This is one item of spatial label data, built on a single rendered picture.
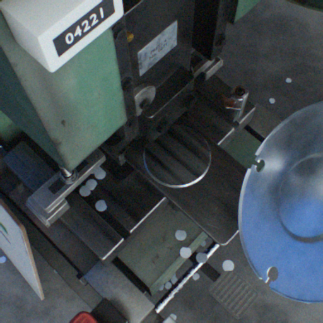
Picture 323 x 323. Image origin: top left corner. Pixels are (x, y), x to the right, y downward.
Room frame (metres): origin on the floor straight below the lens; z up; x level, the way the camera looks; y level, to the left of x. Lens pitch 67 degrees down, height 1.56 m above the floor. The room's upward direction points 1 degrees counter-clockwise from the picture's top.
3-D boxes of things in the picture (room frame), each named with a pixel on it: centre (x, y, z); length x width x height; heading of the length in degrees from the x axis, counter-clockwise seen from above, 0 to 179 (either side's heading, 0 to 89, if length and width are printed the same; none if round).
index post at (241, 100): (0.47, -0.15, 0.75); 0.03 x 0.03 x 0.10; 46
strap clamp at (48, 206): (0.31, 0.19, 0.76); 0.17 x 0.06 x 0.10; 136
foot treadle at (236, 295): (0.33, -0.03, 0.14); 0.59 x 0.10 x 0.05; 46
